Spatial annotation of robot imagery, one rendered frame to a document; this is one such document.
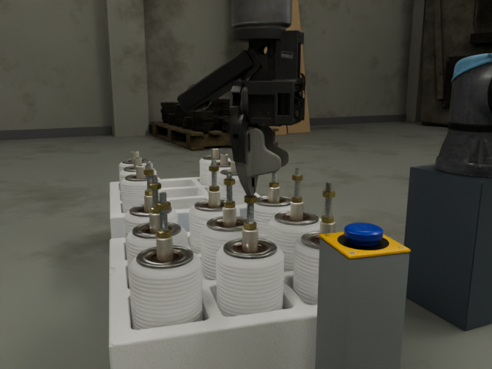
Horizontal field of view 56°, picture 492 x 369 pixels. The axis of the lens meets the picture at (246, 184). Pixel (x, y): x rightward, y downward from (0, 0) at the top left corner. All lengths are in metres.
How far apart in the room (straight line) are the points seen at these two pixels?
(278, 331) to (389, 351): 0.16
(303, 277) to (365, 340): 0.19
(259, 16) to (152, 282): 0.35
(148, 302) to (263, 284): 0.15
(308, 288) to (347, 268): 0.21
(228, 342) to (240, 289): 0.07
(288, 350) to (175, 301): 0.16
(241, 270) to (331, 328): 0.15
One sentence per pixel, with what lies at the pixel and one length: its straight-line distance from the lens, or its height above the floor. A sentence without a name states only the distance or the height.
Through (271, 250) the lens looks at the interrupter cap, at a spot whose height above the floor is 0.25.
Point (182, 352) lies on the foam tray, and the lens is 0.61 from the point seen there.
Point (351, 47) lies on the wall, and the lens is 5.43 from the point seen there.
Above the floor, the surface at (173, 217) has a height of 0.24.
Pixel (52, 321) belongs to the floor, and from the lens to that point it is 1.06.
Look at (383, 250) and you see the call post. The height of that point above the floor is 0.31.
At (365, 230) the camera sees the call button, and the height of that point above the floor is 0.33.
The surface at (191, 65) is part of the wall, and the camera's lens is 4.54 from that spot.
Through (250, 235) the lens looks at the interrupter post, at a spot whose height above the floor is 0.27.
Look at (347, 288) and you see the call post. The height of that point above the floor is 0.28.
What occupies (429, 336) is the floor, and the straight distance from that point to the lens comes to 1.00.
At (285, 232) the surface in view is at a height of 0.24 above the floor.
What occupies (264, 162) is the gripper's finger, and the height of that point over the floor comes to 0.38.
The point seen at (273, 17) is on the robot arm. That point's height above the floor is 0.55.
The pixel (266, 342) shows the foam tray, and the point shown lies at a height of 0.15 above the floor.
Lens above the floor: 0.48
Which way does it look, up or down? 13 degrees down
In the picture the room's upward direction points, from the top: straight up
